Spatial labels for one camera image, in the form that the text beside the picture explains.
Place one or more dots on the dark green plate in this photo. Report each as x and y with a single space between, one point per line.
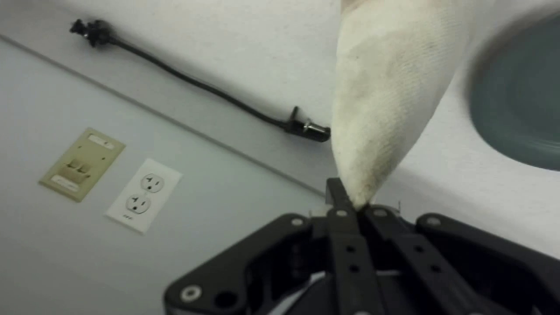
514 91

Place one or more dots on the beige wall switch plate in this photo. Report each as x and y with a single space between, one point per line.
82 165

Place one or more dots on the cream white cloth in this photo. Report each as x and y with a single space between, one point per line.
393 61

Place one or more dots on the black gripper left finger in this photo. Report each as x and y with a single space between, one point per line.
259 271

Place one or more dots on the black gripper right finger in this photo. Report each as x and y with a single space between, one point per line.
463 270

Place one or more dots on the white wall outlet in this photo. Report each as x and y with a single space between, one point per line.
143 196

